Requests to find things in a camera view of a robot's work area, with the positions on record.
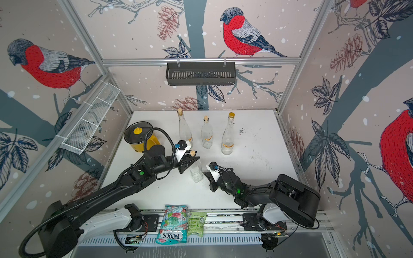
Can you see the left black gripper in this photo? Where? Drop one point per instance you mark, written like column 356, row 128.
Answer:
column 186, row 164

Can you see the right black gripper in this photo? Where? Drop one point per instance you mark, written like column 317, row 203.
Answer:
column 213, row 186

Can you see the square glass bottle with cork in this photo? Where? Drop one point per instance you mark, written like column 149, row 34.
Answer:
column 196, row 171

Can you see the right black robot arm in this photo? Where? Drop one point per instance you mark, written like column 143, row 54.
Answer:
column 282, row 199

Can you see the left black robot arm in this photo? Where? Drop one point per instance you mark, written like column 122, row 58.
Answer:
column 61, row 228

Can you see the square glass bottle cork stopper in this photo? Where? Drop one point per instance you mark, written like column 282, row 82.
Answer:
column 207, row 133

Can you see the tall glass bottle gold cap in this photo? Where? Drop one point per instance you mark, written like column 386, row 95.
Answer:
column 227, row 143

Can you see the green snack packet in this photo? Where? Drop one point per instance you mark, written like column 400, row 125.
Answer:
column 196, row 222

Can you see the yellow pot with glass lid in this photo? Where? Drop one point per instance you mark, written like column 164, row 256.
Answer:
column 135, row 135

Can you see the Fox's candy bag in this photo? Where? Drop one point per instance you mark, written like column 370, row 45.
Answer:
column 174, row 226

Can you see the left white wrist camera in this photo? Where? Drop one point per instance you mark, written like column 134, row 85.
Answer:
column 181, row 148

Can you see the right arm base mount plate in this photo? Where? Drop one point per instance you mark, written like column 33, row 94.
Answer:
column 255, row 222

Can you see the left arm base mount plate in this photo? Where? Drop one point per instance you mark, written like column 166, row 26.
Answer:
column 141, row 222

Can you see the black hanging wire shelf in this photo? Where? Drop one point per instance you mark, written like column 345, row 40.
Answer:
column 201, row 74

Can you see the aluminium front rail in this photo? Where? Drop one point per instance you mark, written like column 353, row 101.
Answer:
column 230, row 220

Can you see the white wire mesh basket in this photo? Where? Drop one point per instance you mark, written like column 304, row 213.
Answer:
column 80, row 136

